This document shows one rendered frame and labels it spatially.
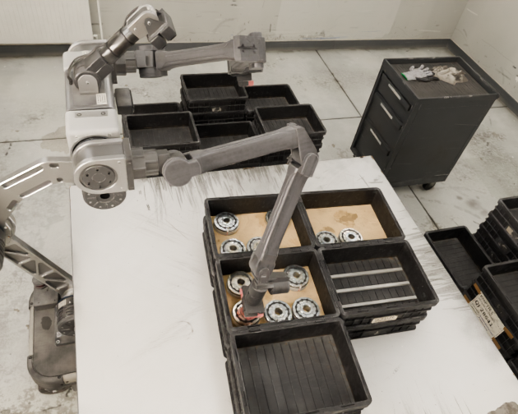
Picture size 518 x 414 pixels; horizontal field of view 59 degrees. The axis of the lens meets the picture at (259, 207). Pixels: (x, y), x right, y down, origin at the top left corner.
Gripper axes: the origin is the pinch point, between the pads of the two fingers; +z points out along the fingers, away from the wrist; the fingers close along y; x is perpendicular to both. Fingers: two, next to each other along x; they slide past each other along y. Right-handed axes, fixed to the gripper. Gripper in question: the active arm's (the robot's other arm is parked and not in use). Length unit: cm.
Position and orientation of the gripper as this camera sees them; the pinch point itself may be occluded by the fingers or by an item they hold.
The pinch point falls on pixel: (247, 310)
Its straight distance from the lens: 165.7
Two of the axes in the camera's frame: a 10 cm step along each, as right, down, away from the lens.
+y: -1.7, -8.0, 5.8
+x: -9.6, 0.0, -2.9
